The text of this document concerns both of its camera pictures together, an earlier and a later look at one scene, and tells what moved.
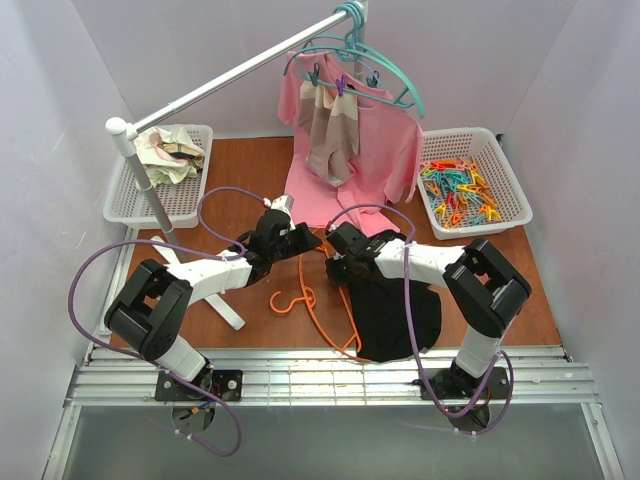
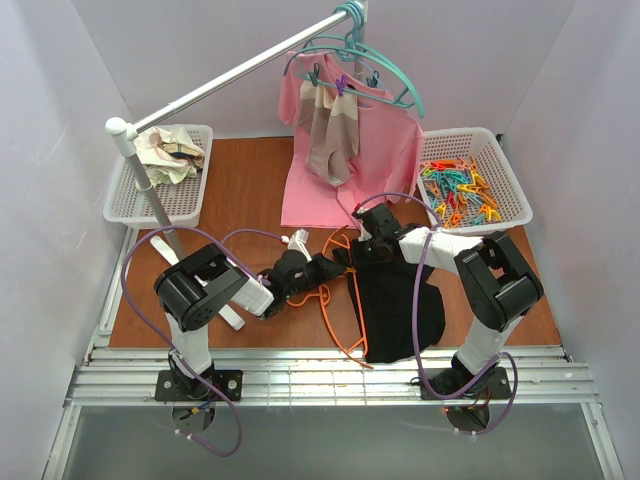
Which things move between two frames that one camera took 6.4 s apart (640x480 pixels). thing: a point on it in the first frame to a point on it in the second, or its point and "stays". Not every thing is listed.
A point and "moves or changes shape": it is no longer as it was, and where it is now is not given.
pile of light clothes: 168,155 stays
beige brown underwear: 332,121 stays
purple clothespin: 340,83 stays
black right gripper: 338,240 to 362,251
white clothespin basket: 467,184 stays
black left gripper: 302,237 to 325,267
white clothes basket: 128,204 stays
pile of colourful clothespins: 458,192 stays
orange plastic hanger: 321,292 moves or changes shape
